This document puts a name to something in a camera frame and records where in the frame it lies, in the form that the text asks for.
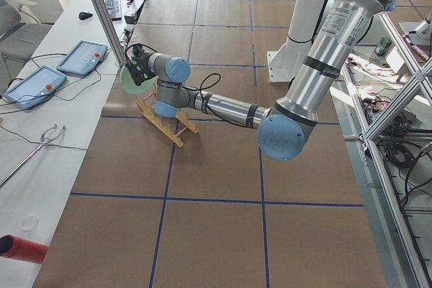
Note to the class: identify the red cylinder bottle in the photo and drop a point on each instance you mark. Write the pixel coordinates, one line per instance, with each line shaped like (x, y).
(18, 248)

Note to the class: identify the black computer mouse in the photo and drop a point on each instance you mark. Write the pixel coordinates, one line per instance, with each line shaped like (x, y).
(84, 15)

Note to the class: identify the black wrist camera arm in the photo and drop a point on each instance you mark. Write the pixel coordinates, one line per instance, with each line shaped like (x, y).
(137, 50)

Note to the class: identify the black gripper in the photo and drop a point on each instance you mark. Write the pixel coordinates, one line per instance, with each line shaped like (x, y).
(142, 66)

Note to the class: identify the wooden dish rack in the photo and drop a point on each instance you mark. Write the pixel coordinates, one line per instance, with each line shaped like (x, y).
(173, 129)

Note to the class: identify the metal reacher grabber tool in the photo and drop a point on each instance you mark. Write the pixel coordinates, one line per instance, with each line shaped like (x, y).
(48, 136)

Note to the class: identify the blue teach pendant near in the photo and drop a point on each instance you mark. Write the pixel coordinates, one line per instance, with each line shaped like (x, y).
(35, 88)

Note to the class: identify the black keyboard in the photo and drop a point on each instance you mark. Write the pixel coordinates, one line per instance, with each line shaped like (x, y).
(114, 9)

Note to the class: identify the blue teach pendant far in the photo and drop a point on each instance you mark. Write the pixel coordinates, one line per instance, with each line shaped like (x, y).
(83, 58)

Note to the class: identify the aluminium frame post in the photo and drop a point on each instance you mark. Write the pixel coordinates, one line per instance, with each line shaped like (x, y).
(110, 32)

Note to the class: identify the blue teach pendant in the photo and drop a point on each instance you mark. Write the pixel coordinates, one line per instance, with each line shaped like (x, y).
(83, 58)
(35, 88)

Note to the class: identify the light green plate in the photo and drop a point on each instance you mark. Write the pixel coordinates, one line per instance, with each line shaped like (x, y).
(129, 86)

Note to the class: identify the grey office chair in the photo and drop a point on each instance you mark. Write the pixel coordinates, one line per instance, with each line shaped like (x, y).
(19, 40)

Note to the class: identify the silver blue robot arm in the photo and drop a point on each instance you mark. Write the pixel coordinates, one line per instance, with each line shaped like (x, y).
(284, 128)

